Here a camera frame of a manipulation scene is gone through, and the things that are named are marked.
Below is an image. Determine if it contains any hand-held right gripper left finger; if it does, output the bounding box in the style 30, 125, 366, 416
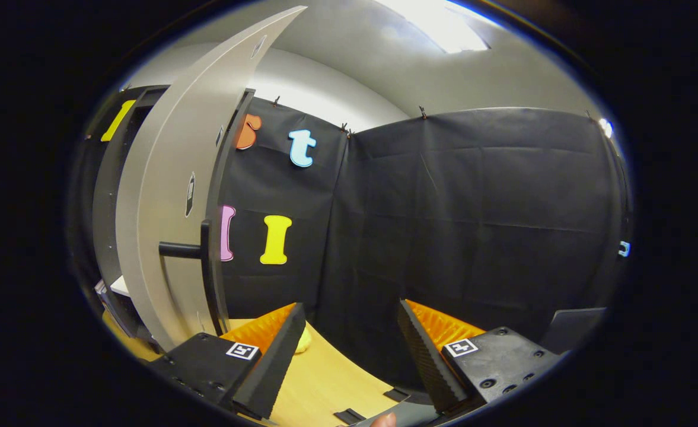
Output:
147, 302, 307, 420

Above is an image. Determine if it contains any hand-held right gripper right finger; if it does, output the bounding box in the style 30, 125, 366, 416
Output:
397, 299, 563, 416

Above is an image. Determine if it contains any black door handle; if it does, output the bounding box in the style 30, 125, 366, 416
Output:
159, 219, 213, 285

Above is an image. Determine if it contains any beige cabinet door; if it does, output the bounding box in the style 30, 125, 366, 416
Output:
116, 6, 308, 352

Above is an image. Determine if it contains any dark grey cabinet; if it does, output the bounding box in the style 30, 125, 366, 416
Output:
85, 85, 256, 350

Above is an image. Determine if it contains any grey flat panel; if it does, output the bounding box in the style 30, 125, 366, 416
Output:
541, 307, 608, 355

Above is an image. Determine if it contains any black backdrop cloth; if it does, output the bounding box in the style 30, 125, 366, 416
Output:
70, 89, 631, 392

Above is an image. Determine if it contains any long ceiling light panel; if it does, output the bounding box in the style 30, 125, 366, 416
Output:
377, 0, 493, 54

